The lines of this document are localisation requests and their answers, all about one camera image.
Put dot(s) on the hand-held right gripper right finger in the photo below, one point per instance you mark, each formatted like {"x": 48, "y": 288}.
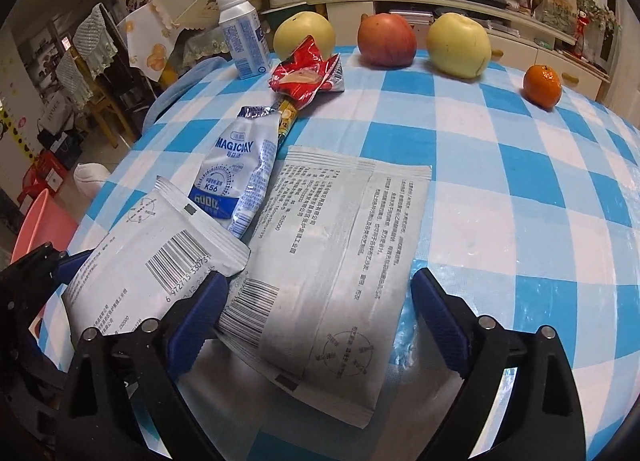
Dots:
{"x": 440, "y": 321}

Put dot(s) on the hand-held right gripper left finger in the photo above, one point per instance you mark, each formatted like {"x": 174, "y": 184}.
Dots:
{"x": 200, "y": 311}

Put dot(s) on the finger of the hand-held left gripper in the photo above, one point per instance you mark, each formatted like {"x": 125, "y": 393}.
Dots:
{"x": 60, "y": 266}
{"x": 25, "y": 331}

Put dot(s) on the pink plastic bucket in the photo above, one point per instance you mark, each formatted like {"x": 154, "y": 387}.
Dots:
{"x": 42, "y": 226}

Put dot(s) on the small white foil packet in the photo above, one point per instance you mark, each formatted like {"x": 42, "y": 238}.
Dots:
{"x": 150, "y": 231}

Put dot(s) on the large white foil packet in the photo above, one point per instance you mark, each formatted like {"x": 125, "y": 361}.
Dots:
{"x": 340, "y": 251}

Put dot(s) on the white cushion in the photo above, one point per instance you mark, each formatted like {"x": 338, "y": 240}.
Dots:
{"x": 92, "y": 178}

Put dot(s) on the blue checkered tablecloth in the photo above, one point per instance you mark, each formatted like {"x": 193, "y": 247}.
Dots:
{"x": 500, "y": 201}

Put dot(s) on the crumpled white blue pouch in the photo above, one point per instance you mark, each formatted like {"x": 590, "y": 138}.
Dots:
{"x": 235, "y": 166}

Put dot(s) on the wooden chair with lace cover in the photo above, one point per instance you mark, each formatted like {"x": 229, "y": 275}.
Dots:
{"x": 95, "y": 41}
{"x": 72, "y": 76}

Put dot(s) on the blue chair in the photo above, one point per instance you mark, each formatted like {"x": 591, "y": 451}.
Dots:
{"x": 165, "y": 101}

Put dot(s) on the yellow stick wrapper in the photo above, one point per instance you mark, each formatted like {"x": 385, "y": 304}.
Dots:
{"x": 288, "y": 116}

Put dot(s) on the orange print tablecloth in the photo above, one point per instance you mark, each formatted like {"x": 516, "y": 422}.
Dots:
{"x": 150, "y": 46}

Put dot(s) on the small orange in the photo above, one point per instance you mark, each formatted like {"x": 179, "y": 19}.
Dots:
{"x": 542, "y": 86}

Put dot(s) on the red snack wrapper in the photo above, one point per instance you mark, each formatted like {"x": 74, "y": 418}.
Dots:
{"x": 305, "y": 71}

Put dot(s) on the white plastic bottle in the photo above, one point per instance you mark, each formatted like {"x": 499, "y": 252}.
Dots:
{"x": 245, "y": 41}

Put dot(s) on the yellow apple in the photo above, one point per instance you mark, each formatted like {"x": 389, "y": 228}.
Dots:
{"x": 457, "y": 43}
{"x": 300, "y": 33}

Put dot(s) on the red apple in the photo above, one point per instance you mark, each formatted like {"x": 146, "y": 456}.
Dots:
{"x": 387, "y": 41}

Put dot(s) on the printed shopping bag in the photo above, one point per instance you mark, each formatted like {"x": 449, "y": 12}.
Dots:
{"x": 557, "y": 3}

